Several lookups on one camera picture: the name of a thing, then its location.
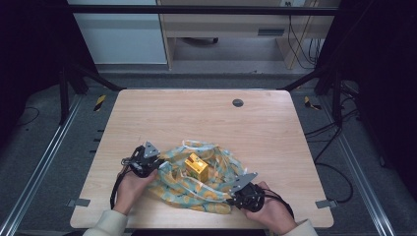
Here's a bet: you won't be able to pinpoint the black metal frame leg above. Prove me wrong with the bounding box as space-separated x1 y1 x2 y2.
58 62 127 126
278 65 343 127

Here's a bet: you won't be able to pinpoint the right hand-held gripper black cable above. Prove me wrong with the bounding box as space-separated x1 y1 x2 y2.
262 186 295 219

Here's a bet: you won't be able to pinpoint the left hand-held gripper black cable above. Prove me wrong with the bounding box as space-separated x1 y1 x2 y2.
109 170 132 210

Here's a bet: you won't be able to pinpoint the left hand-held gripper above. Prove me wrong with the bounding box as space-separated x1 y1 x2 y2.
121 141 165 179

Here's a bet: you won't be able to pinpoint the white cabinet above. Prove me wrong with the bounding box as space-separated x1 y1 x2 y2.
67 0 168 65

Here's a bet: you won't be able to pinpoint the teal cloth with orange print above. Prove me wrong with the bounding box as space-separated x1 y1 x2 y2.
146 140 249 215

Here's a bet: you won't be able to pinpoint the yellow black striped tape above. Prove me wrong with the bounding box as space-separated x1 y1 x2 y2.
93 94 107 112
303 95 323 111

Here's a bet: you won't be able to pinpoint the black hanging cables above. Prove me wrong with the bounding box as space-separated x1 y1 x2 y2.
286 14 324 70

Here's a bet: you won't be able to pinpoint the black horizontal frame bar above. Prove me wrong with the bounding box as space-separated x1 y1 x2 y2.
65 4 340 17

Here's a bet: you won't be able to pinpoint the small yellow box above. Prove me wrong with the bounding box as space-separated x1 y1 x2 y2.
184 152 209 184

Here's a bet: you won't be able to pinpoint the black floor cables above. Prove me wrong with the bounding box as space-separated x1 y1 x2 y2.
304 107 360 205

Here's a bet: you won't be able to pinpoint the aluminium floor rail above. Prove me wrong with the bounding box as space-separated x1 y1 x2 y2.
319 96 396 236
0 94 83 236

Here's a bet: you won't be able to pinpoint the hand-held gripper black cable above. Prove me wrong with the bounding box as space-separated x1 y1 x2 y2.
262 186 295 219
109 170 132 210

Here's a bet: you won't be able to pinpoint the person's left hand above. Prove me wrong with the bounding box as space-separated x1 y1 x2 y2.
112 169 159 215

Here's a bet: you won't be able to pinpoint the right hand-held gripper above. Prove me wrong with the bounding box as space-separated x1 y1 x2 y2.
226 172 266 213

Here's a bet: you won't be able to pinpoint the person's right hand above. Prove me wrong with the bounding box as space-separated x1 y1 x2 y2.
244 181 298 235

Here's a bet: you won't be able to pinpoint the grey table edge bracket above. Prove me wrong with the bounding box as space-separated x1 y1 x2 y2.
315 199 338 209
66 198 91 208

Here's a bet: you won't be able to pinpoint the thin black floor cable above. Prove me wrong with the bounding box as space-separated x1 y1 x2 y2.
18 106 40 127

